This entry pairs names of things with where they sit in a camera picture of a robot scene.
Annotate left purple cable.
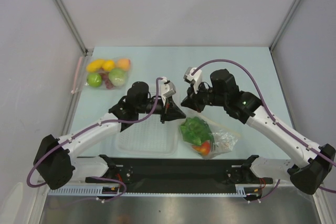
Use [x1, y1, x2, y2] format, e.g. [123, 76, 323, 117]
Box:
[26, 77, 169, 204]

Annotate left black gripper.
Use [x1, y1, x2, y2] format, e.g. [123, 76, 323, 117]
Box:
[136, 96, 185, 124]

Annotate fake green lettuce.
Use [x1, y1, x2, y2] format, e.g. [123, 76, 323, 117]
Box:
[179, 116, 214, 146]

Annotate yellow fake lemon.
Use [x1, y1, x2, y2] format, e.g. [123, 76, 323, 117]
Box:
[101, 60, 115, 71]

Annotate white perforated plastic basket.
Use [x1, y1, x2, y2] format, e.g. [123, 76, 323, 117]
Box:
[115, 115, 179, 156]

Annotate yellow fake mango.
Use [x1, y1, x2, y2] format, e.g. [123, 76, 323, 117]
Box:
[86, 59, 105, 73]

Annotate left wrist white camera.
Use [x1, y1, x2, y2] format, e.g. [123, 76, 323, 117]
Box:
[159, 77, 176, 105]

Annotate pale green fake cabbage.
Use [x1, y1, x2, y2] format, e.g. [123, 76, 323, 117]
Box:
[108, 68, 128, 87]

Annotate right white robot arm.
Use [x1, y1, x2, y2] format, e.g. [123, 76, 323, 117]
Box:
[181, 67, 335, 195]

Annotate green fake apple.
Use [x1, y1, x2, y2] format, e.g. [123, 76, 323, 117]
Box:
[87, 73, 102, 88]

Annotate right aluminium frame post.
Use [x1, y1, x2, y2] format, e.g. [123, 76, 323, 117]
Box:
[269, 0, 303, 54]

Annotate zip bag of fake fruit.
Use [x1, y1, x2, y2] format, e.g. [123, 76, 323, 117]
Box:
[71, 57, 132, 94]

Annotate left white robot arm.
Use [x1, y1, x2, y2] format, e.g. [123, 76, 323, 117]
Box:
[29, 77, 186, 189]

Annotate purple cable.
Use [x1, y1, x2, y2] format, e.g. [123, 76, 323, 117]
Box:
[26, 77, 169, 204]
[190, 59, 336, 204]

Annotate aluminium frame post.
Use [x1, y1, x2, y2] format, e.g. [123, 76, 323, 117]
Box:
[52, 0, 88, 56]
[269, 0, 303, 54]

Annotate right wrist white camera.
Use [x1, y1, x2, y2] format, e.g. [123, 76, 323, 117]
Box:
[183, 67, 203, 94]

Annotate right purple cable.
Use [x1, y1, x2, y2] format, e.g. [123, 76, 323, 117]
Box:
[190, 59, 336, 204]

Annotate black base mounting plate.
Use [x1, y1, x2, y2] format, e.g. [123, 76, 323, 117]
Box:
[85, 155, 274, 188]

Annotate left aluminium frame post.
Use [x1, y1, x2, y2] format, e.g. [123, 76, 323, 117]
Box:
[52, 0, 88, 56]

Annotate fake red orange pepper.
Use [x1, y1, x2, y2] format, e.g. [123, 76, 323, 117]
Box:
[192, 141, 211, 156]

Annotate white slotted cable duct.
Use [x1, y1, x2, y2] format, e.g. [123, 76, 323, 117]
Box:
[48, 184, 261, 197]

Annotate clear zip top bag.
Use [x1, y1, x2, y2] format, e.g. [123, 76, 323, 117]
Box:
[179, 115, 240, 159]

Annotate fake red grapes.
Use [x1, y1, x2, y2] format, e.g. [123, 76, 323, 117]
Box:
[98, 70, 115, 90]

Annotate orange fake peach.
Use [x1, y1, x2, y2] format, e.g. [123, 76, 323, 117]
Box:
[116, 58, 131, 71]

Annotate wrist white camera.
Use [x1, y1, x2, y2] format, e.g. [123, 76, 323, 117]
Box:
[183, 67, 203, 94]
[159, 77, 176, 105]

